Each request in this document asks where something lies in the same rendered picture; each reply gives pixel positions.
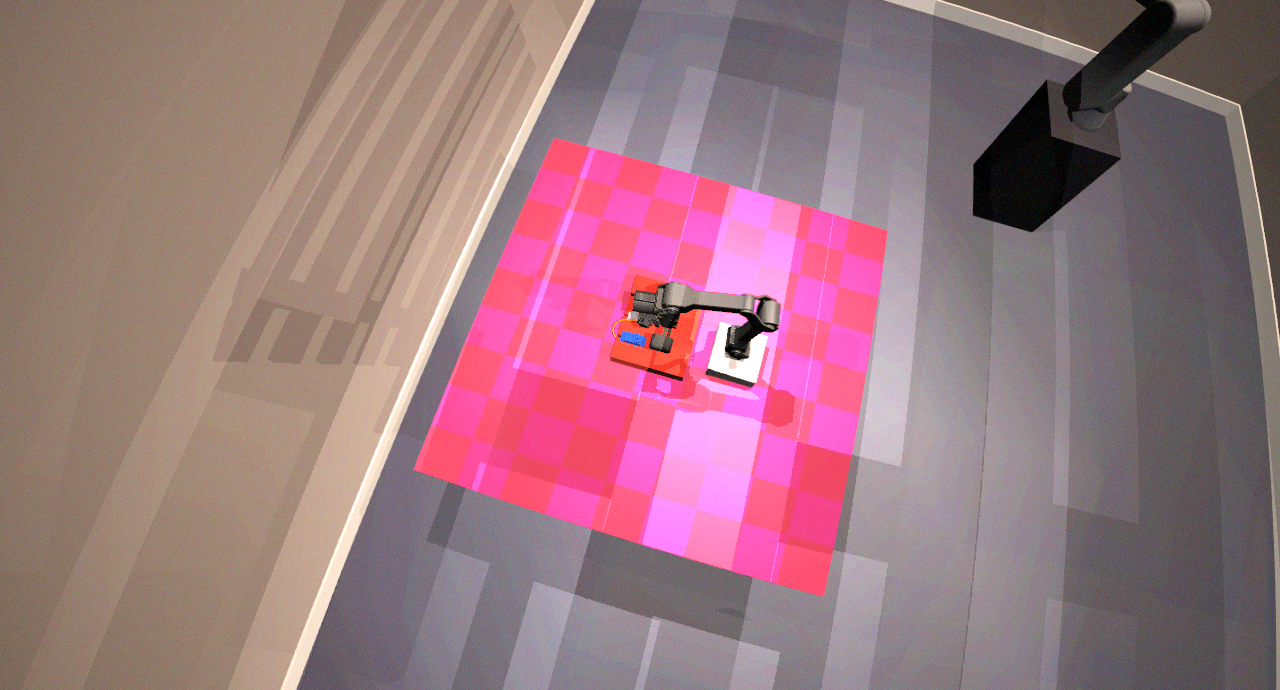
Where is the blue micro servo with orange cable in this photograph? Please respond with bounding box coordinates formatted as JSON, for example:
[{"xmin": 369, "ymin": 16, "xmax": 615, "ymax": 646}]
[{"xmin": 612, "ymin": 319, "xmax": 646, "ymax": 347}]

